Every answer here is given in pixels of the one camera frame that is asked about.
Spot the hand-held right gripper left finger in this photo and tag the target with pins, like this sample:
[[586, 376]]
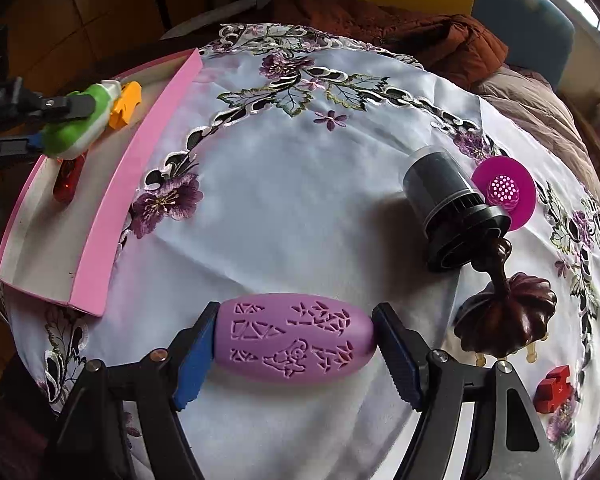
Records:
[[195, 360]]

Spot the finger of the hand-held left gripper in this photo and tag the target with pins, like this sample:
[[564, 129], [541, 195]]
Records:
[[70, 105], [30, 141]]

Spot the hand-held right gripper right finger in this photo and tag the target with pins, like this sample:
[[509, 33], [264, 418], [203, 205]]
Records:
[[397, 360]]

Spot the green and white plastic toy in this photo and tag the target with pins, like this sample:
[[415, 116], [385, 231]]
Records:
[[75, 132]]

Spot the orange plastic piece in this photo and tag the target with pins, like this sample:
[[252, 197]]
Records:
[[125, 105]]

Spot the red plastic toy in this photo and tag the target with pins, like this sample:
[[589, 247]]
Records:
[[67, 185]]

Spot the purple carved oval case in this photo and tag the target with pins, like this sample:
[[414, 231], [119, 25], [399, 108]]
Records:
[[290, 340]]

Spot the pink cardboard box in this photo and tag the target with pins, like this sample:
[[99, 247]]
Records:
[[105, 210]]

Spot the red puzzle piece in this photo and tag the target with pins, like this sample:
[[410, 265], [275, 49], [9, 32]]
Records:
[[555, 387]]

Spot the black cylindrical jar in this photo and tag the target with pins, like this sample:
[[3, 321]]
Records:
[[435, 180]]

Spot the wooden wardrobe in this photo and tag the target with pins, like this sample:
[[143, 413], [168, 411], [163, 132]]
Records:
[[105, 0]]

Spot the dark brown pumpkin ornament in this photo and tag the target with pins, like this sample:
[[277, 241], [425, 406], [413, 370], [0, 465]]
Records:
[[510, 310]]

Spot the white chair armrest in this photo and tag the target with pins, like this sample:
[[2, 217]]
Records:
[[205, 17]]

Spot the white embroidered floral tablecloth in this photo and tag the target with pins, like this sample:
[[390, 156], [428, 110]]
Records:
[[305, 185]]

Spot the magenta perforated disc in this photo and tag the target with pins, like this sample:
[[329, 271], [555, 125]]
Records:
[[520, 185]]

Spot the beige duvet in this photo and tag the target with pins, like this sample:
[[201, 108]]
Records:
[[530, 105]]

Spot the rust brown padded jacket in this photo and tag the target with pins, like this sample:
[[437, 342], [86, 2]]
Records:
[[380, 25]]

